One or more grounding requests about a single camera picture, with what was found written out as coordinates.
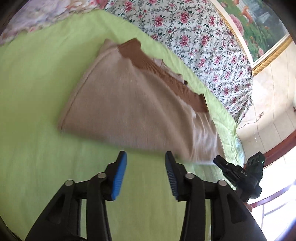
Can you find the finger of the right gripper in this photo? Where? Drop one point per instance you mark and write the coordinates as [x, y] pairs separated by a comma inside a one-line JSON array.
[[229, 170]]

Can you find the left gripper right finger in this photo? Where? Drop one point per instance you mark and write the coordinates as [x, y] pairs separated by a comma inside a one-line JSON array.
[[230, 218]]

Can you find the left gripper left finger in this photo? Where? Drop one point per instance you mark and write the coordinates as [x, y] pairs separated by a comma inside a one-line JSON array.
[[61, 218]]

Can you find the beige knit sweater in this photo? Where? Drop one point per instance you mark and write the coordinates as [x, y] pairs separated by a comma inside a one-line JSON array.
[[131, 100]]

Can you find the person right hand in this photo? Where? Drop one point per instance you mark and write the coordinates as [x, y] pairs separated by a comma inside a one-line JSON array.
[[249, 207]]

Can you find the framed landscape painting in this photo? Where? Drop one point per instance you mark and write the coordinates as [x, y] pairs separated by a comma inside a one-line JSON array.
[[261, 33]]

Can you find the rose floral white quilt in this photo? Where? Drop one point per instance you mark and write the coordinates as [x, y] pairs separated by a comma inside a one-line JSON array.
[[198, 35]]

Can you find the light green bed sheet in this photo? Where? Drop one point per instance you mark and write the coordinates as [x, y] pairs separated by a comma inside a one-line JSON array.
[[38, 72]]

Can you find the purple pink floral pillow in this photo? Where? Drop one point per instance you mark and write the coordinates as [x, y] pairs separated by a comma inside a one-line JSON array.
[[35, 15]]

